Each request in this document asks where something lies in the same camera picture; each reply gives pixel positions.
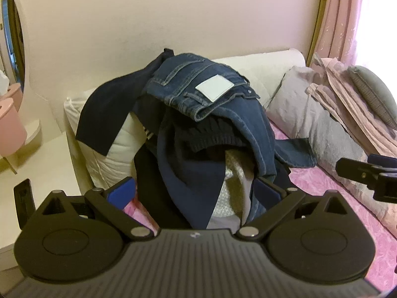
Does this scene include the pink round box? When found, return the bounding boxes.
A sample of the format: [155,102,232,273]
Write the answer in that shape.
[0,97,28,157]

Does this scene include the pink curtain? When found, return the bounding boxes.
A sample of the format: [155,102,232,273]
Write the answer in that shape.
[316,0,397,73]

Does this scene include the grey cushion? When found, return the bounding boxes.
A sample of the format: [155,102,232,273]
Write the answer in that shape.
[347,65,397,124]

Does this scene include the dark navy garment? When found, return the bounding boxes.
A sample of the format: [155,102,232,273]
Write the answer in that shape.
[75,48,175,156]

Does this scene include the navy knit sweater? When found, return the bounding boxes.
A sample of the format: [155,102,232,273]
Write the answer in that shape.
[157,112,258,231]

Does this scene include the white knit garment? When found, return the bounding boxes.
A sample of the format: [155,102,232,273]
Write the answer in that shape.
[209,149,259,228]

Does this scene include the white pillow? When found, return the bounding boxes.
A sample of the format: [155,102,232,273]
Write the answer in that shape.
[64,48,307,190]

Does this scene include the black phone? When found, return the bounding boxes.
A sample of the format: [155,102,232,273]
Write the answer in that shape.
[14,178,33,231]

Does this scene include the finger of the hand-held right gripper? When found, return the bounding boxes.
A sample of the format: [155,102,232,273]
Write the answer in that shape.
[335,158,397,204]
[367,153,397,172]

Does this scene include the white tissue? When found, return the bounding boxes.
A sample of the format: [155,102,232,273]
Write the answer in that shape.
[0,68,11,95]

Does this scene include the pink floral blanket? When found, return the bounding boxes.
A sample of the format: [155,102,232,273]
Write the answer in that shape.
[124,121,397,290]

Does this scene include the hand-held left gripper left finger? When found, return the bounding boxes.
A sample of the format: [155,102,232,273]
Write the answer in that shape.
[40,176,159,242]

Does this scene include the blue denim jeans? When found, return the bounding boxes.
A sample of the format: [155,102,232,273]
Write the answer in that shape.
[141,53,317,224]

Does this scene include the grey duvet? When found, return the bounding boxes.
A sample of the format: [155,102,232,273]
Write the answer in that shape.
[265,65,397,228]

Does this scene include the pink folded sheet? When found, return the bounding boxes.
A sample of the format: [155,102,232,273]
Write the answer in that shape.
[305,57,397,159]

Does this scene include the white bedside table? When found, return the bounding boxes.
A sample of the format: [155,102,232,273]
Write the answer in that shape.
[0,119,94,271]

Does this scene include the yellowish window frame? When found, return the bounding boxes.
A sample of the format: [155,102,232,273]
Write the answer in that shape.
[305,0,331,68]

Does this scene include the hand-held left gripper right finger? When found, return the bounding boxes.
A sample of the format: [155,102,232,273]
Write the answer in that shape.
[236,176,354,242]

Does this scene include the round wall mirror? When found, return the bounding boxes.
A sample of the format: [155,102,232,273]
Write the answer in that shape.
[0,0,32,113]

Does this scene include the black garment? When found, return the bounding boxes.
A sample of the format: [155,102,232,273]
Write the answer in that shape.
[133,145,174,228]

